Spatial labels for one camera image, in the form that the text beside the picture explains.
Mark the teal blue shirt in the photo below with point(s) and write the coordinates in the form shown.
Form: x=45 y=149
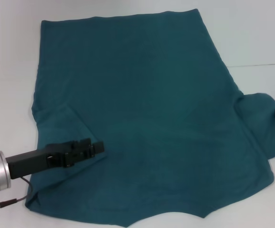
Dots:
x=140 y=107

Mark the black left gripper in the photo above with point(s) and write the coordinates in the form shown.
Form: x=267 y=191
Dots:
x=32 y=161

